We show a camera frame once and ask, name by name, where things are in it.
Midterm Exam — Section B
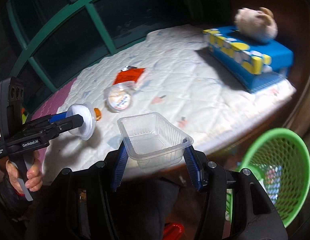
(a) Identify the orange bread piece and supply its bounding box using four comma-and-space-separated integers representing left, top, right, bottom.
94, 108, 102, 121

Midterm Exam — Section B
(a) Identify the round labelled plastic container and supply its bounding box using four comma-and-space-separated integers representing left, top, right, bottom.
104, 83, 133, 113

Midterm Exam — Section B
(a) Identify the beige plush toy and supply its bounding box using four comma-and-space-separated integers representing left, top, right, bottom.
234, 7, 278, 43

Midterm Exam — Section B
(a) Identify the green window frame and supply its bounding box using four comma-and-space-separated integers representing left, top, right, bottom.
0, 0, 151, 113

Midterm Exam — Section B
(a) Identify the white quilted mattress pad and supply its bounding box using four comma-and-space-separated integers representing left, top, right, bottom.
43, 25, 296, 184

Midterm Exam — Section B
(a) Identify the blue yellow dotted shoe box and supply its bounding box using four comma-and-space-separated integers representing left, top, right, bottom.
203, 26, 294, 93

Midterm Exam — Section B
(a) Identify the clear rectangular plastic tray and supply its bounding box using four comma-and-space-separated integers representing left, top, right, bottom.
118, 112, 194, 172

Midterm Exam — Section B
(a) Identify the red object on floor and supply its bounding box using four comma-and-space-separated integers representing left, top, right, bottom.
162, 223, 185, 240

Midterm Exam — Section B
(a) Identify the green mesh trash basket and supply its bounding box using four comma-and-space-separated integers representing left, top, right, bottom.
227, 128, 310, 227

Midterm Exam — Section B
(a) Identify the orange snack wrapper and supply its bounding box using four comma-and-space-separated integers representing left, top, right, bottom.
113, 66, 145, 85

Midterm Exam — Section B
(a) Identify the white dome plastic cup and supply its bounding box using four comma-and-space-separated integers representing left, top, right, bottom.
65, 101, 98, 141

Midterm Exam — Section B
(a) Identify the person's left hand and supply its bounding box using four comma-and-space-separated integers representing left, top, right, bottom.
6, 157, 43, 194

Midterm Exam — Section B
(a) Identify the person's black trouser leg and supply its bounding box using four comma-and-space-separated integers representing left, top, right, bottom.
77, 177, 181, 240

